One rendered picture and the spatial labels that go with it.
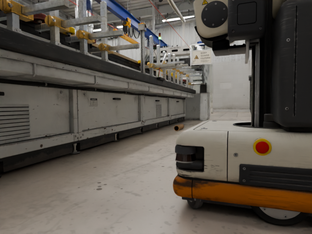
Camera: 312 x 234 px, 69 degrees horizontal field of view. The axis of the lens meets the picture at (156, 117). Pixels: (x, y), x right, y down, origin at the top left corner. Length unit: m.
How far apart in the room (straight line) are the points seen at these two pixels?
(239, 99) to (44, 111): 10.55
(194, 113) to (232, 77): 6.42
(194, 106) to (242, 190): 4.80
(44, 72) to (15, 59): 0.17
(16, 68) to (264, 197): 1.14
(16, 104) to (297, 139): 1.37
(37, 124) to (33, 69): 0.44
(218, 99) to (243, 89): 1.18
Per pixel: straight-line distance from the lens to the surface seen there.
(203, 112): 5.37
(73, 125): 1.82
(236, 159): 0.77
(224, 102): 11.65
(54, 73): 1.41
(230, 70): 11.75
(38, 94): 1.63
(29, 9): 1.27
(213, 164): 0.78
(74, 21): 1.42
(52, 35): 1.44
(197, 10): 1.03
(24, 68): 1.29
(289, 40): 0.82
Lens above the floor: 0.37
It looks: 3 degrees down
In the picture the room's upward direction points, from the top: 1 degrees counter-clockwise
